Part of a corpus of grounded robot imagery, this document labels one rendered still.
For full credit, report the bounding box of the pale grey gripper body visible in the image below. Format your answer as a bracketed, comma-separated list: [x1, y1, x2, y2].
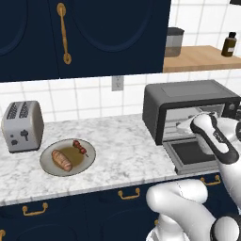
[175, 116, 198, 134]

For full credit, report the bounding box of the toaster oven door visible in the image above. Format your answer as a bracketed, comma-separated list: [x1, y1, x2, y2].
[162, 137, 221, 176]

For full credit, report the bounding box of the dark grey toaster oven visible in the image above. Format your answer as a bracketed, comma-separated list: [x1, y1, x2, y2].
[142, 79, 241, 146]

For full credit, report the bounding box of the red kebab skewer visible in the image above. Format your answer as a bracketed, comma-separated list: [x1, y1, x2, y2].
[72, 139, 89, 158]

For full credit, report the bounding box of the navy cupboard door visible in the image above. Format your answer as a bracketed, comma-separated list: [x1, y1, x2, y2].
[0, 0, 60, 83]
[47, 0, 172, 80]

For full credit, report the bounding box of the brown baguette bread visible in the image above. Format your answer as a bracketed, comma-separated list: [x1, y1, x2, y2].
[51, 149, 74, 172]

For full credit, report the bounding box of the silver toaster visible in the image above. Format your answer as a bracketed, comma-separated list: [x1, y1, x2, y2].
[0, 100, 45, 154]

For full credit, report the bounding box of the wooden shelf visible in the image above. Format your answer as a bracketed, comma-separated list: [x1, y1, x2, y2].
[162, 44, 241, 74]

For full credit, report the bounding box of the navy drawer front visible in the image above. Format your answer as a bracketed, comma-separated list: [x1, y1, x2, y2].
[0, 196, 88, 241]
[83, 182, 177, 241]
[187, 170, 241, 217]

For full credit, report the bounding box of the grey canister with dark lid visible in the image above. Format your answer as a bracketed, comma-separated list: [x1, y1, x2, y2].
[164, 26, 185, 58]

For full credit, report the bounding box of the dark brown bottle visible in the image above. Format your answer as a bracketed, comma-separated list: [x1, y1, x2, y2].
[220, 31, 238, 57]

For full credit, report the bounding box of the grey round plate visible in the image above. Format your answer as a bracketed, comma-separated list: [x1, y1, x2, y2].
[39, 137, 97, 178]

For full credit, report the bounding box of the grey wall outlet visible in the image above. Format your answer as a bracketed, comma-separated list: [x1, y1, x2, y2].
[111, 74, 125, 92]

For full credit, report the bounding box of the brass cupboard handle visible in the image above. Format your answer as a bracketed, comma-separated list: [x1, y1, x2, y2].
[56, 2, 72, 66]

